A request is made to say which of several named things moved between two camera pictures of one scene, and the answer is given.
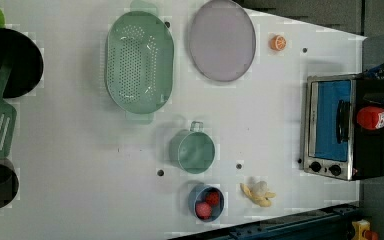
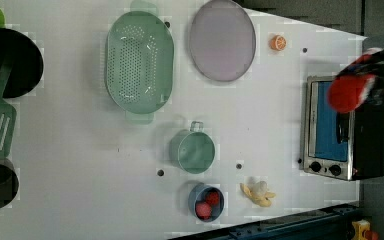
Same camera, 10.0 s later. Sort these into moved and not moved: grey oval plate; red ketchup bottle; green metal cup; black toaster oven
Moved: red ketchup bottle
Not moved: grey oval plate; black toaster oven; green metal cup
